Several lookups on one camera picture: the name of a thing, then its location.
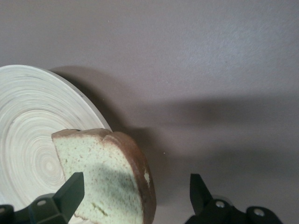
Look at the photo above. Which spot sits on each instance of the round wooden plate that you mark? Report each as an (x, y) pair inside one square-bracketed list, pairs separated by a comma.
[(30, 130)]

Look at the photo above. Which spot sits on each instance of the slice of bread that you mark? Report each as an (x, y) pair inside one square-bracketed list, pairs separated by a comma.
[(109, 186)]

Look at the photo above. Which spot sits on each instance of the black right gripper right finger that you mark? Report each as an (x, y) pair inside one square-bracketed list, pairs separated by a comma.
[(201, 200)]

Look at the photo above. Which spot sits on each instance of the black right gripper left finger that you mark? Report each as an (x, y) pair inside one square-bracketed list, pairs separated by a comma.
[(70, 196)]

